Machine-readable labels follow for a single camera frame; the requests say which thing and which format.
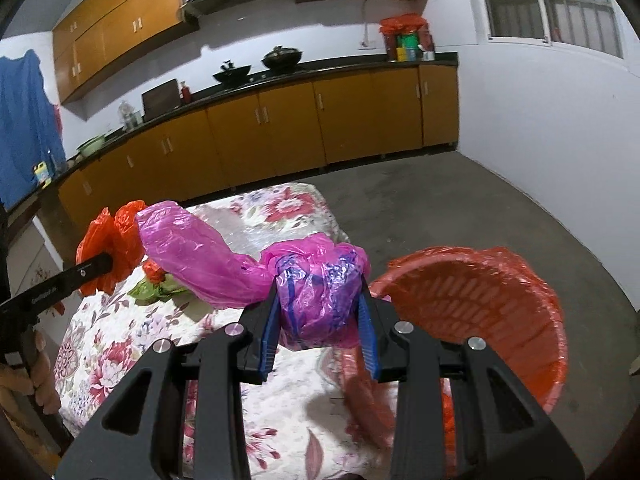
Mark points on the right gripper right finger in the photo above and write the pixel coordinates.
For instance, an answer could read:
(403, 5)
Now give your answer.
(501, 430)

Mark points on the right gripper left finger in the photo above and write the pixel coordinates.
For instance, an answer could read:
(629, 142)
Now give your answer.
(137, 433)

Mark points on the small red plastic bag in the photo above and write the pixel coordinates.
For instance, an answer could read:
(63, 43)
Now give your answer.
(117, 235)

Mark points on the olive green plastic bag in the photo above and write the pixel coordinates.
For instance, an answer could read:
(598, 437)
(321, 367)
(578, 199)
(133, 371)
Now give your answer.
(145, 292)

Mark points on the purple pink plastic bag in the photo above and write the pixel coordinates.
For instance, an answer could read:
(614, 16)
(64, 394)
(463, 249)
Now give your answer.
(317, 280)

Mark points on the orange lower kitchen cabinets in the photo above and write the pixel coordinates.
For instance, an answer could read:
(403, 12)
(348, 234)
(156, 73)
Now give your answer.
(271, 133)

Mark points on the person's left hand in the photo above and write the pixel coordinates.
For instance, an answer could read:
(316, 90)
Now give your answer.
(40, 382)

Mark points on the red plastic bag middle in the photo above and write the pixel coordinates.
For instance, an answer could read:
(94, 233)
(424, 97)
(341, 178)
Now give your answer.
(153, 272)

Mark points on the yellow blue container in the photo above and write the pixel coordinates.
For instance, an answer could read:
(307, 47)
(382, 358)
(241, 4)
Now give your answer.
(42, 173)

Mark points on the red plastic basket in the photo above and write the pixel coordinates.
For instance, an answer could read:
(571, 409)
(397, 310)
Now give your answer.
(455, 293)

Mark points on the floral tablecloth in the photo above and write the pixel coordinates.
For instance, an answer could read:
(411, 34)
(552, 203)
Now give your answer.
(296, 424)

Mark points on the blue hanging cloth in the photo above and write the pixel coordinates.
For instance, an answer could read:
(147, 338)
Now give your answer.
(29, 132)

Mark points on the green pot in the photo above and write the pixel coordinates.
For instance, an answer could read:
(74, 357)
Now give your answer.
(92, 146)

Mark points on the glass jar on counter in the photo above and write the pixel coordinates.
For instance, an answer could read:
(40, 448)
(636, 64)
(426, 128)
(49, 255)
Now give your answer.
(129, 116)

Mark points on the dark cutting board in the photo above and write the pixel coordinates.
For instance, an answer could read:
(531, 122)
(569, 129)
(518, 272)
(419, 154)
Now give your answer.
(161, 100)

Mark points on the red bottle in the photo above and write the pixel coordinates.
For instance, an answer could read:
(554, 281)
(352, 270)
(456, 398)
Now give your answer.
(186, 96)

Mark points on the black wok left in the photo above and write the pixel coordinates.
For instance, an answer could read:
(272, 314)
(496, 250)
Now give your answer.
(231, 75)

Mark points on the black wok with lid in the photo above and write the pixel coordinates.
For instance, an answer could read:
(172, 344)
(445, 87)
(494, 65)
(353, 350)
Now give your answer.
(282, 59)

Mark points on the red bag on counter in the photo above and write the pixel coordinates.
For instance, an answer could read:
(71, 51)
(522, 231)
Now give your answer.
(407, 38)

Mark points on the window with bars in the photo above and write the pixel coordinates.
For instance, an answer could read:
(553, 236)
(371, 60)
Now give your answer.
(588, 24)

